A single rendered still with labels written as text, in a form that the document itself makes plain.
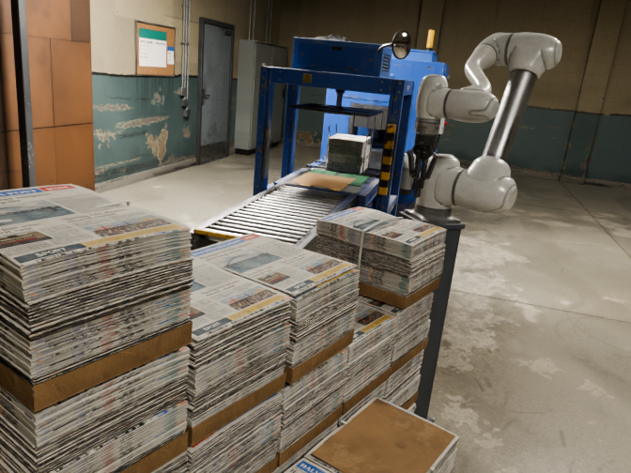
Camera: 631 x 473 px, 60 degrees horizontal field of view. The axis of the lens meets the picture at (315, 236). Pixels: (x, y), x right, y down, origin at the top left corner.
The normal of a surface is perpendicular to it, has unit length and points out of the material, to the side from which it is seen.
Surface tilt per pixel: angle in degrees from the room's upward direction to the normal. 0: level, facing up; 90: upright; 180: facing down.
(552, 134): 90
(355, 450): 0
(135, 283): 91
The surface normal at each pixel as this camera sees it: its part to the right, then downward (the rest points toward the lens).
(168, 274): 0.80, 0.25
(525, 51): -0.54, -0.16
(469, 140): -0.26, 0.26
